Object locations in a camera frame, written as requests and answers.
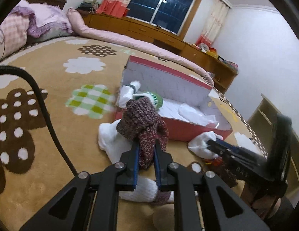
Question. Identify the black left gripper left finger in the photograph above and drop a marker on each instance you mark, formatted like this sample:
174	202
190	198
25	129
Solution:
89	201

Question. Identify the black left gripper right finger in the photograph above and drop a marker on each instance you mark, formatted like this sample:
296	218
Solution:
202	201

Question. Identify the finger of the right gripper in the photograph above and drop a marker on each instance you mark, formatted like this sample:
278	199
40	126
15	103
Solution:
224	150
247	154

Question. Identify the green white sock roll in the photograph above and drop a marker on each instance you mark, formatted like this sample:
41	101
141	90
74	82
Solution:
155	99

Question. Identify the maroon knitted sock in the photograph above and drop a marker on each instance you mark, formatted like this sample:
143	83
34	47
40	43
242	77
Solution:
140	120

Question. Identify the white sock roll grey band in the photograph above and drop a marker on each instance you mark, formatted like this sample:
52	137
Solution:
126	93

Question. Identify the right hand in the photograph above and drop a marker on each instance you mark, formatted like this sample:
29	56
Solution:
265	207

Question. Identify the light wooden shelf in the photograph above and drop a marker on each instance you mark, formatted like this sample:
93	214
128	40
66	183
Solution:
261	122

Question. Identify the white sock in box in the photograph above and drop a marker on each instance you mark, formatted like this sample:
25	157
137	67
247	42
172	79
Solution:
197	117

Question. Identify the red white cardboard box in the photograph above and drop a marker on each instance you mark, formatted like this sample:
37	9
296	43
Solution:
177	88

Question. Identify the white sock flat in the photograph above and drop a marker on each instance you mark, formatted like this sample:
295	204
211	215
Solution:
112	142

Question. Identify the long wooden cabinet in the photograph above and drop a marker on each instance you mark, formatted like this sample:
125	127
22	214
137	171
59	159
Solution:
223	74

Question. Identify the colourful items on cabinet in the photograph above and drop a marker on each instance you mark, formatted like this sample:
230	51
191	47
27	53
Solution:
213	53

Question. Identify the pink rolled quilt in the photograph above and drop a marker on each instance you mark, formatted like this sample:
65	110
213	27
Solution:
80	28

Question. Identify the right floral curtain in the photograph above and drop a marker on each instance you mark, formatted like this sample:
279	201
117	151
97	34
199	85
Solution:
213	23

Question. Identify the pink checkered cartoon pillow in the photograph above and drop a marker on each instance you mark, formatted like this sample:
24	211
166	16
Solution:
13	34

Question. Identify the pink purple pillow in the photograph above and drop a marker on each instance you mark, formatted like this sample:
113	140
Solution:
42	18

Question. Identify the pile of clothes on cabinet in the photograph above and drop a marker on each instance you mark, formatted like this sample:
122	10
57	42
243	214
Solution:
89	6

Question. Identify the window with wooden frame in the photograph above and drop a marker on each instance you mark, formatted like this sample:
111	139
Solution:
174	16

